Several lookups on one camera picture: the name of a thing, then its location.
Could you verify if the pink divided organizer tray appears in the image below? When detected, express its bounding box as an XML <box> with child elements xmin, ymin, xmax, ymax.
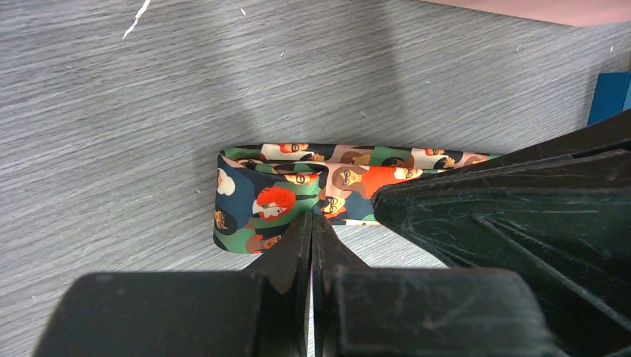
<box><xmin>433</xmin><ymin>0</ymin><xmax>630</xmax><ymax>27</ymax></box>

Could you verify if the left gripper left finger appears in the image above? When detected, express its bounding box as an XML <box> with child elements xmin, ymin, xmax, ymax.
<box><xmin>34</xmin><ymin>213</ymin><xmax>313</xmax><ymax>356</ymax></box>

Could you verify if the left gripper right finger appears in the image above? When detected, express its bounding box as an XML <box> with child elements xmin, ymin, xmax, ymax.
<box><xmin>311</xmin><ymin>217</ymin><xmax>559</xmax><ymax>356</ymax></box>

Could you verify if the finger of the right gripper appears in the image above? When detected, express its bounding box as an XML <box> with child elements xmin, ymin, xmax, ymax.
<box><xmin>373</xmin><ymin>111</ymin><xmax>630</xmax><ymax>356</ymax></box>

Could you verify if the blue toy brick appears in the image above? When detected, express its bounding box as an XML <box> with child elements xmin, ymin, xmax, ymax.
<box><xmin>587</xmin><ymin>71</ymin><xmax>630</xmax><ymax>126</ymax></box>

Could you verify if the floral patterned necktie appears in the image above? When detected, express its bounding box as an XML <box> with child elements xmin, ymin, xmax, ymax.
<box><xmin>213</xmin><ymin>143</ymin><xmax>490</xmax><ymax>254</ymax></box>

